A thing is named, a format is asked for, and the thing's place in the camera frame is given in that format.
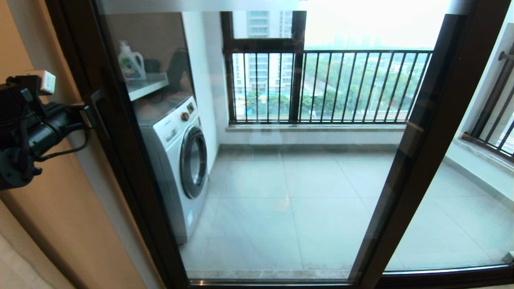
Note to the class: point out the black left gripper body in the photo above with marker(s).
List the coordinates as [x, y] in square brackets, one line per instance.
[28, 110]

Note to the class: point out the left gripper tape-wrapped finger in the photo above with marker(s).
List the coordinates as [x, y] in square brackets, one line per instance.
[47, 88]
[44, 76]

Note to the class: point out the dark brown sliding glass door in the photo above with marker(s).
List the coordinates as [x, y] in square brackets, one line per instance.
[136, 192]

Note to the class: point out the white detergent bottle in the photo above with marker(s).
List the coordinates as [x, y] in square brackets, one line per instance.
[131, 64]

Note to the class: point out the dark brown cabinet niche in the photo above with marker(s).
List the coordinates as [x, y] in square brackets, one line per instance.
[156, 36]

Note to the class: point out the silver front-load washing machine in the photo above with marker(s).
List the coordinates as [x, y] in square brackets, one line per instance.
[174, 160]

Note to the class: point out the stone window sill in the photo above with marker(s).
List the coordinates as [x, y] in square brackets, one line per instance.
[315, 127]

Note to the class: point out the black balcony railing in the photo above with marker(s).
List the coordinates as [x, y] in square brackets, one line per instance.
[361, 52]

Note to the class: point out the black side railing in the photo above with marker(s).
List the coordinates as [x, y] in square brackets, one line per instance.
[498, 104]

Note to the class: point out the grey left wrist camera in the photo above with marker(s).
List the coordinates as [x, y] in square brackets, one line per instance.
[87, 116]

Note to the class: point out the white wall shelf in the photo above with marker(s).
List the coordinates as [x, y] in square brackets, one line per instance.
[146, 85]

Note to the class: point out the black window frame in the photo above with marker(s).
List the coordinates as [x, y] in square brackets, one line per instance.
[263, 45]

